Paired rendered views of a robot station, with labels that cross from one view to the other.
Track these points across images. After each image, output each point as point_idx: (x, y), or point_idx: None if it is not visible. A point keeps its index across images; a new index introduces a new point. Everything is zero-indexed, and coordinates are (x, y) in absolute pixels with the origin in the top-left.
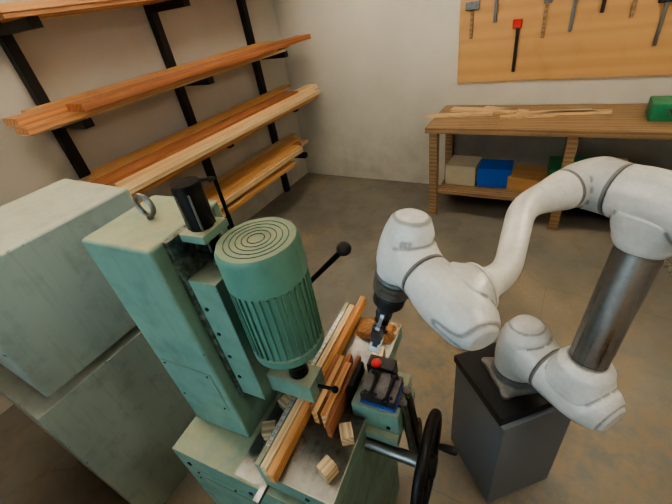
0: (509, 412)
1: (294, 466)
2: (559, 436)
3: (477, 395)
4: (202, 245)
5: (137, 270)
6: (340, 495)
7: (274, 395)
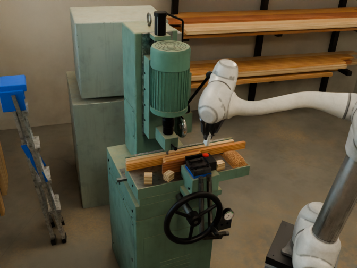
0: (275, 258)
1: (138, 172)
2: None
3: None
4: (155, 42)
5: (129, 41)
6: (145, 192)
7: None
